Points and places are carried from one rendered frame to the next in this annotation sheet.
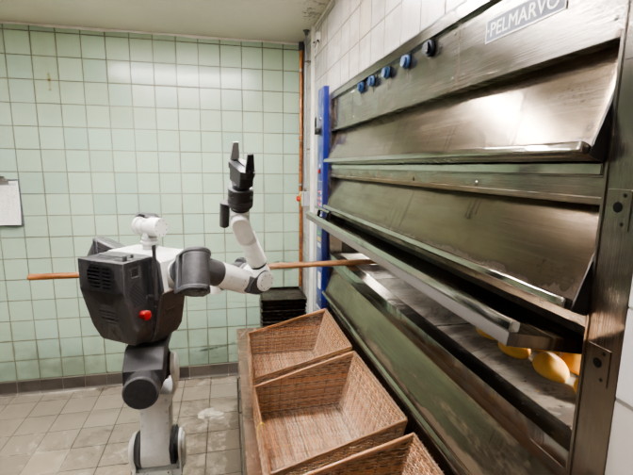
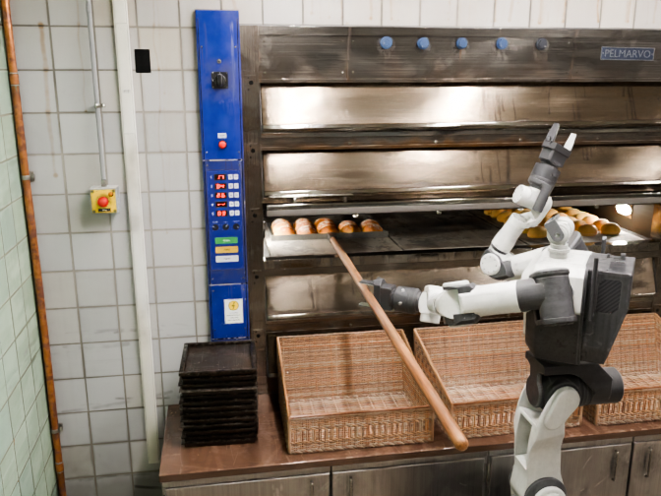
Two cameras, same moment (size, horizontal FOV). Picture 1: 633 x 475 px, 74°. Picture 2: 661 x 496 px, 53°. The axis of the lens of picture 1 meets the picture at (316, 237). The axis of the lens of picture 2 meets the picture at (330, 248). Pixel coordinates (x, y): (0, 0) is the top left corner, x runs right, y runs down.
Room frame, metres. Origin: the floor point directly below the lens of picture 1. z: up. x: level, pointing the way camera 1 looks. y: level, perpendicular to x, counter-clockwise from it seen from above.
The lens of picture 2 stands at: (2.04, 2.56, 1.93)
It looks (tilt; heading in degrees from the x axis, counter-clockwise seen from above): 15 degrees down; 273
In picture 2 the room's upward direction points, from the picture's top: straight up
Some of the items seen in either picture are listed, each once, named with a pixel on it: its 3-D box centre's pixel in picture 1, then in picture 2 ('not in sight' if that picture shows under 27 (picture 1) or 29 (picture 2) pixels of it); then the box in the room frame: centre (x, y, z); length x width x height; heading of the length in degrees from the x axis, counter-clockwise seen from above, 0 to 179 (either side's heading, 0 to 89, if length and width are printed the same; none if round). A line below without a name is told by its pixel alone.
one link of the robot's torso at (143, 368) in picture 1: (148, 365); (574, 379); (1.37, 0.59, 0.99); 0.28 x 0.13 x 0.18; 12
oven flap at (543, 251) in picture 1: (390, 207); (476, 167); (1.56, -0.28, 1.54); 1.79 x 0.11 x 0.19; 12
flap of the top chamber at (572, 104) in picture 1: (393, 137); (479, 104); (1.56, -0.28, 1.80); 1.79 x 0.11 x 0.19; 12
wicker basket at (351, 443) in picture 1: (319, 417); (493, 374); (1.49, -0.02, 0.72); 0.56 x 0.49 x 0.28; 14
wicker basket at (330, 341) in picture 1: (294, 352); (350, 386); (2.08, 0.11, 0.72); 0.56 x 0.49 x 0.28; 12
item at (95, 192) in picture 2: (304, 198); (104, 199); (3.02, 0.09, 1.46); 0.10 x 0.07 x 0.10; 12
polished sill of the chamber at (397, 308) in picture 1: (392, 303); (469, 253); (1.57, -0.30, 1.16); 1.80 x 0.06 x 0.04; 12
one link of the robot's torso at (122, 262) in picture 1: (138, 289); (575, 301); (1.40, 0.62, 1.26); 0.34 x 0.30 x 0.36; 67
